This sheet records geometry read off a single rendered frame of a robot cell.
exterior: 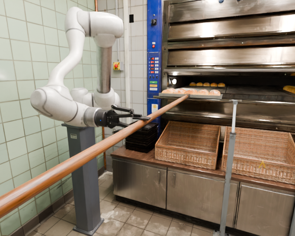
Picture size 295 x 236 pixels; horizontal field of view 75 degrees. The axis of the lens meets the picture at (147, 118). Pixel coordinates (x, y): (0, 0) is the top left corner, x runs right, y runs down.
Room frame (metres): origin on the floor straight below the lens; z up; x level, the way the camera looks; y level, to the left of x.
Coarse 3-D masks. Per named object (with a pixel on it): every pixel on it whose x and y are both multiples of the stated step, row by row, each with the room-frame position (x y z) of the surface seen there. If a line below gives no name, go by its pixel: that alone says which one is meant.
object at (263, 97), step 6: (222, 96) 1.94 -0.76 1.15; (228, 96) 1.92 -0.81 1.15; (234, 96) 1.90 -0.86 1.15; (240, 96) 1.88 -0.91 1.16; (246, 96) 1.86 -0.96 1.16; (252, 96) 1.84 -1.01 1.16; (258, 96) 1.82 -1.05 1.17; (264, 96) 1.80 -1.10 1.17; (270, 96) 1.78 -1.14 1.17; (276, 96) 1.76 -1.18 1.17; (282, 96) 1.74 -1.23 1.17; (288, 96) 1.73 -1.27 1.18; (294, 96) 1.71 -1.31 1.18
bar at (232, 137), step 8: (160, 96) 1.81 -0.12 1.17; (168, 96) 1.78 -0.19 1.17; (264, 104) 1.48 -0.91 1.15; (272, 104) 1.46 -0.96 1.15; (280, 104) 1.43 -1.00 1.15; (288, 104) 1.41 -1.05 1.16; (232, 120) 1.45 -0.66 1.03; (232, 128) 1.40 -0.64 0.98; (232, 136) 1.35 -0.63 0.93; (232, 144) 1.34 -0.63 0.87; (232, 152) 1.34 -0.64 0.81; (232, 160) 1.34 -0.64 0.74; (224, 192) 1.35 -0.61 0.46; (224, 200) 1.35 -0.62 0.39; (224, 208) 1.35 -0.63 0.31; (224, 216) 1.34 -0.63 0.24; (224, 224) 1.34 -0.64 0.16; (216, 232) 1.42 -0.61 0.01; (224, 232) 1.34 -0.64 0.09
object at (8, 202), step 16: (160, 112) 0.93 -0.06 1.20; (128, 128) 0.64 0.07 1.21; (96, 144) 0.48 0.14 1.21; (112, 144) 0.53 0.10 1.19; (80, 160) 0.40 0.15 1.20; (48, 176) 0.33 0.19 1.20; (64, 176) 0.36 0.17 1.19; (16, 192) 0.27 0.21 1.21; (32, 192) 0.29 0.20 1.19; (0, 208) 0.25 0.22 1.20
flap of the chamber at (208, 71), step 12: (168, 72) 2.05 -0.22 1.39; (180, 72) 2.00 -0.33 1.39; (192, 72) 1.95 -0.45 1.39; (204, 72) 1.91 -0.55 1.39; (216, 72) 1.86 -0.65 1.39; (228, 72) 1.82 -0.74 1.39; (240, 72) 1.78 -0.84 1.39; (252, 72) 1.74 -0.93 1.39; (264, 72) 1.71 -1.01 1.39; (276, 72) 1.67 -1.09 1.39; (288, 72) 1.64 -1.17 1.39
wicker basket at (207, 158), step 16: (176, 128) 2.07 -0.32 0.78; (192, 128) 2.00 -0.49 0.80; (208, 128) 1.95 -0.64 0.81; (160, 144) 1.81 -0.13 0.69; (176, 144) 2.02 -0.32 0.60; (192, 144) 1.96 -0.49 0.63; (208, 144) 1.90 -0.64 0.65; (176, 160) 1.61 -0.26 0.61; (192, 160) 1.66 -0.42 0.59; (208, 160) 1.66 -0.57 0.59
